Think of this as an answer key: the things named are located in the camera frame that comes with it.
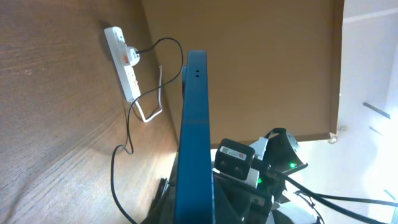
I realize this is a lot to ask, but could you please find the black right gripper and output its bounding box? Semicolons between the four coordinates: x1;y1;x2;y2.
149;172;285;224

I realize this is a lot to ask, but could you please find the blue Galaxy smartphone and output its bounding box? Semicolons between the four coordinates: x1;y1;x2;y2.
174;50;215;224

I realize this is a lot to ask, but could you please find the black USB charging cable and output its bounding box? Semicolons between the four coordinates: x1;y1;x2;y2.
110;37;184;224

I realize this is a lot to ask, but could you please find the white power strip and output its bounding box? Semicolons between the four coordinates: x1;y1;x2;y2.
104;26;141;103

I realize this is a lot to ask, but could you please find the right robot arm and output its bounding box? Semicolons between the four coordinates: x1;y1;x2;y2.
145;126;375;223

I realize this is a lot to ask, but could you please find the white USB charger plug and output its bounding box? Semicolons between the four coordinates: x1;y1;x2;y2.
118;44;140;67

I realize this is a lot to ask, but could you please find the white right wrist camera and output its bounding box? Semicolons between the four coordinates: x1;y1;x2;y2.
214;137;268;188

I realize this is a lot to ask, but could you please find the white power strip cord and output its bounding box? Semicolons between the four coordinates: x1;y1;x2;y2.
134;64;164;123

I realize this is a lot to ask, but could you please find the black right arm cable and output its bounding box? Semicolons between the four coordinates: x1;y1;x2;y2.
267;167;398;224

